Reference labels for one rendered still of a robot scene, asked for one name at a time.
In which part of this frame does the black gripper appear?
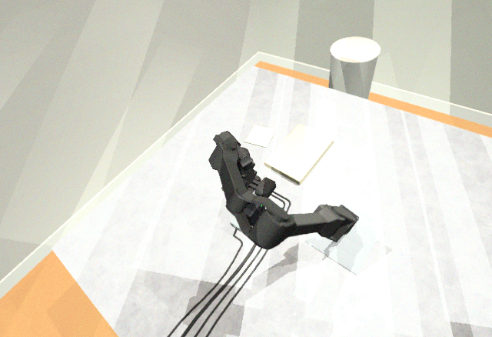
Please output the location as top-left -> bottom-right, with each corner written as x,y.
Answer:
240,162 -> 276,198

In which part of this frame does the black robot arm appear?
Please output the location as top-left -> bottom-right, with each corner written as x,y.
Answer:
208,131 -> 360,249

